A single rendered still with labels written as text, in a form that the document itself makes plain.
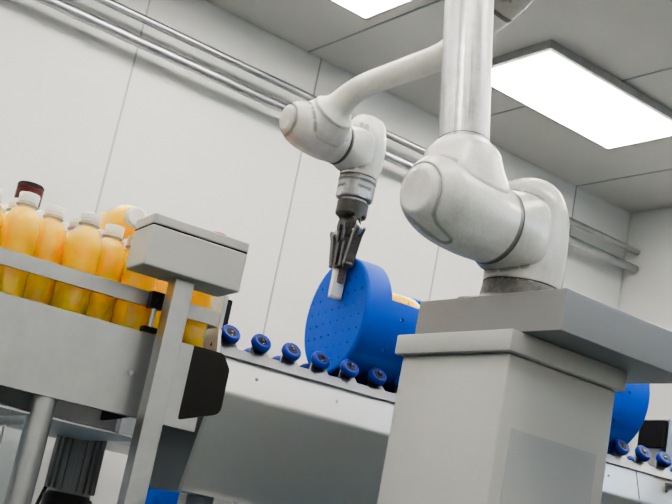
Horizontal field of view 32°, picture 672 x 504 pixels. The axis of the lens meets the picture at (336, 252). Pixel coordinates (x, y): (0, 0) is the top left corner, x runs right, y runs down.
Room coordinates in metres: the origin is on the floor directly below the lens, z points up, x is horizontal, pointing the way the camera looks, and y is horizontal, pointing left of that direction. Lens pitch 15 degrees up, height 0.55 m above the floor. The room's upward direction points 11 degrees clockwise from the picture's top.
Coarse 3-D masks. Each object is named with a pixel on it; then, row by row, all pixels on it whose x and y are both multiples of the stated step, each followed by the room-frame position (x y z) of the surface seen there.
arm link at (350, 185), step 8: (344, 176) 2.62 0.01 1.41; (352, 176) 2.61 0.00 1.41; (360, 176) 2.61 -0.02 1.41; (368, 176) 2.61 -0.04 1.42; (344, 184) 2.62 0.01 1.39; (352, 184) 2.61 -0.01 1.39; (360, 184) 2.61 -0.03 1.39; (368, 184) 2.62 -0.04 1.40; (336, 192) 2.65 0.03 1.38; (344, 192) 2.62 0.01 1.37; (352, 192) 2.61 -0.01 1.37; (360, 192) 2.61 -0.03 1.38; (368, 192) 2.62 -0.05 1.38; (368, 200) 2.63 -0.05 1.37
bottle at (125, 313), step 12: (132, 276) 2.25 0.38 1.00; (144, 276) 2.25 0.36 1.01; (144, 288) 2.25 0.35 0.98; (120, 300) 2.26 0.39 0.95; (120, 312) 2.25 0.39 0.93; (132, 312) 2.25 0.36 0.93; (144, 312) 2.26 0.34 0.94; (120, 324) 2.25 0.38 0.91; (132, 324) 2.25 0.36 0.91; (144, 324) 2.27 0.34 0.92
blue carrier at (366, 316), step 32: (320, 288) 2.76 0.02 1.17; (352, 288) 2.63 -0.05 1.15; (384, 288) 2.59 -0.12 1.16; (320, 320) 2.73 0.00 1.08; (352, 320) 2.60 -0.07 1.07; (384, 320) 2.58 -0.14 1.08; (416, 320) 2.62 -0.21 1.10; (352, 352) 2.59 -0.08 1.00; (384, 352) 2.61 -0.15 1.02; (384, 384) 2.70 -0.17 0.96; (640, 384) 2.95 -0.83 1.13; (640, 416) 2.96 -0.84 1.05; (608, 448) 3.02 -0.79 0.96
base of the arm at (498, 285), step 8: (488, 280) 2.22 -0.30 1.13; (496, 280) 2.20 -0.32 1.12; (504, 280) 2.19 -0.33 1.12; (512, 280) 2.18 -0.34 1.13; (520, 280) 2.18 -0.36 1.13; (528, 280) 2.18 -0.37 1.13; (488, 288) 2.22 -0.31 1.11; (496, 288) 2.20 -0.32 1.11; (504, 288) 2.19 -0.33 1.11; (512, 288) 2.18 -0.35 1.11; (520, 288) 2.18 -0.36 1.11; (528, 288) 2.18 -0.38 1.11; (536, 288) 2.18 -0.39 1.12; (544, 288) 2.18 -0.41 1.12; (552, 288) 2.20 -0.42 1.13; (464, 296) 2.23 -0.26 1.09; (472, 296) 2.23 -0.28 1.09
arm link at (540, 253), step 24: (528, 192) 2.18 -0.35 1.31; (552, 192) 2.19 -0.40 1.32; (528, 216) 2.14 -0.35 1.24; (552, 216) 2.18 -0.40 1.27; (528, 240) 2.15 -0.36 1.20; (552, 240) 2.18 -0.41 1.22; (480, 264) 2.22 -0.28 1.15; (504, 264) 2.18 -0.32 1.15; (528, 264) 2.17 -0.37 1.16; (552, 264) 2.19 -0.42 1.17
